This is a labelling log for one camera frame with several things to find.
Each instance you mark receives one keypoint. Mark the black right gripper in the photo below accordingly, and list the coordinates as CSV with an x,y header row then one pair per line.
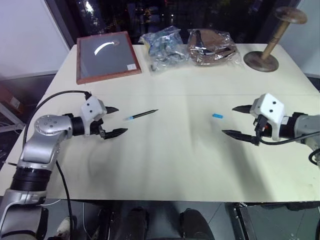
x,y
261,127

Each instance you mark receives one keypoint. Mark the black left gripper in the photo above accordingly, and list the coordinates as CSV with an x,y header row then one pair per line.
x,y
98,127

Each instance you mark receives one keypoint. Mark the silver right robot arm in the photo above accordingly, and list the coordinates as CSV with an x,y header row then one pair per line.
x,y
305,123

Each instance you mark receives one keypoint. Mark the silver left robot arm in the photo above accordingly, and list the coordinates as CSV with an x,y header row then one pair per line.
x,y
42,140

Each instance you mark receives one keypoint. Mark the blue pen cap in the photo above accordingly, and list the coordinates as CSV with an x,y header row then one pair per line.
x,y
218,116

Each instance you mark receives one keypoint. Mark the black pen with blue tip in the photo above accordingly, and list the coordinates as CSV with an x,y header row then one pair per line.
x,y
143,114

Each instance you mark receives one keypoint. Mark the brown wooden hat stand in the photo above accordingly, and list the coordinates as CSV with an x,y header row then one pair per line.
x,y
261,61

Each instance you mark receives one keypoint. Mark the clear bag with brown item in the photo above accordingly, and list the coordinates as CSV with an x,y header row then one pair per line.
x,y
212,47

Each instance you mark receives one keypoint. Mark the clear bag of small parts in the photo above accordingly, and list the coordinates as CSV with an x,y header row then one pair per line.
x,y
165,47

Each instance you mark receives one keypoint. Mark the white metal rack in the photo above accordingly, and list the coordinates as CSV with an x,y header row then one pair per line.
x,y
11,118

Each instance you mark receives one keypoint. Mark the brown cardboard box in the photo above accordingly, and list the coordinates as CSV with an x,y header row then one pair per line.
x,y
10,100

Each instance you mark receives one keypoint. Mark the dark rounded shape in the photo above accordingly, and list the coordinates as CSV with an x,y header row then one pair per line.
x,y
193,225

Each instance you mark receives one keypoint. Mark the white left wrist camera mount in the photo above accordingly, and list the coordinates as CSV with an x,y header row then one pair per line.
x,y
92,108

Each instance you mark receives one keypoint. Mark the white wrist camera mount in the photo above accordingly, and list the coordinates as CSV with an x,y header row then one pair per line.
x,y
92,108
270,105

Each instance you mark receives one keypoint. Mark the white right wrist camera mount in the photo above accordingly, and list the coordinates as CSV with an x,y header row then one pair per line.
x,y
270,105

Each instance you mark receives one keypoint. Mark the wooden picture frame with glass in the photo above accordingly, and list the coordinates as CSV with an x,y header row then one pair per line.
x,y
107,57

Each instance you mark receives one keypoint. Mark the black table frame bracket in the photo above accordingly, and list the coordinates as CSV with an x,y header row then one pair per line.
x,y
241,220

